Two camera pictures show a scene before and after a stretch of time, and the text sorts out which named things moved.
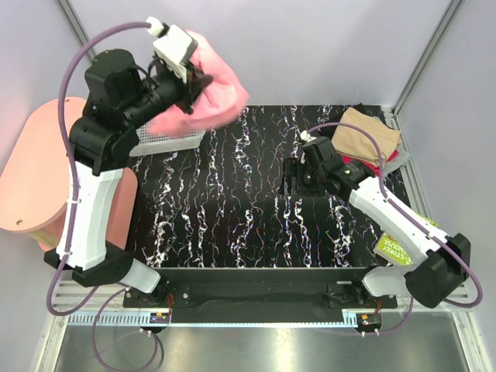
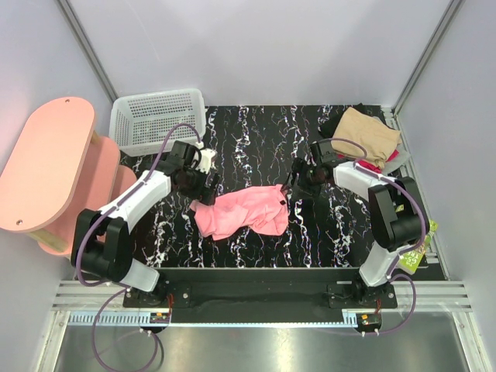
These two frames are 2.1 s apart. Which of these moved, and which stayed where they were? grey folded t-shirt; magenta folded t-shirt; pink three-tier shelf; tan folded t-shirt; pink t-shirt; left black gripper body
Moved: left black gripper body; pink t-shirt
Stayed: pink three-tier shelf; tan folded t-shirt; magenta folded t-shirt; grey folded t-shirt
